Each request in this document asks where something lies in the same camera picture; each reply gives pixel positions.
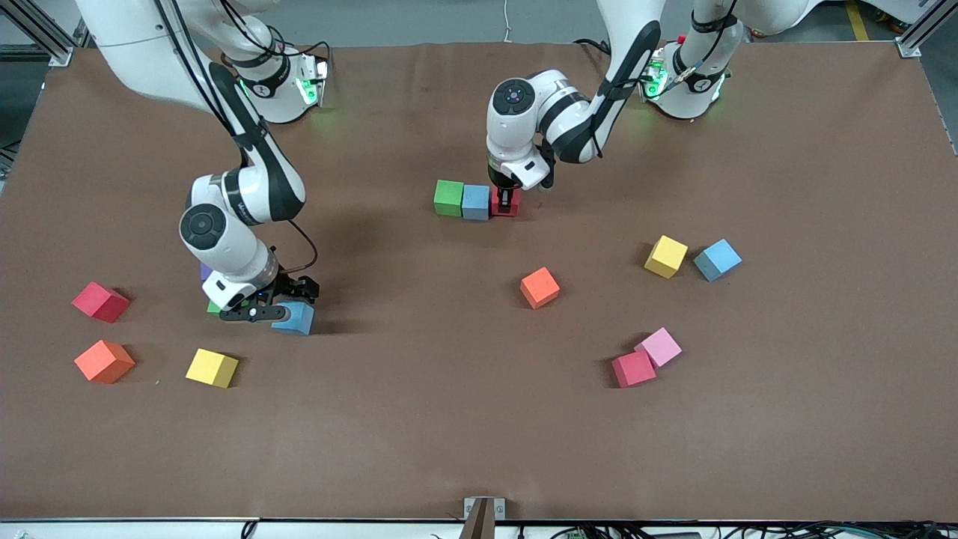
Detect blue foam block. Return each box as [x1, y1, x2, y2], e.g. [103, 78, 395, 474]
[693, 238, 743, 283]
[462, 184, 492, 222]
[271, 301, 315, 336]

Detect yellow foam block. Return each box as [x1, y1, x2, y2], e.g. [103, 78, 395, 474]
[186, 349, 240, 389]
[644, 235, 689, 280]

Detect orange foam block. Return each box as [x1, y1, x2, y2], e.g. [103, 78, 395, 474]
[520, 267, 561, 311]
[74, 340, 136, 385]

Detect pink foam block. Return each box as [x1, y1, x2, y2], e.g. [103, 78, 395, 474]
[635, 327, 683, 368]

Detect brown table cover sheet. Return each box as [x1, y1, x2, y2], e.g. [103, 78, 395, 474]
[0, 41, 958, 523]

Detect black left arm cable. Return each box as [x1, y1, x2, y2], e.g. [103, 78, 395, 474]
[591, 0, 742, 143]

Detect metal bracket with post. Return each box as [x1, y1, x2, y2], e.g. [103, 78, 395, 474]
[463, 496, 506, 539]

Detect aluminium frame post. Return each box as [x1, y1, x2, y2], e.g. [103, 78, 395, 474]
[0, 0, 76, 68]
[894, 0, 958, 59]

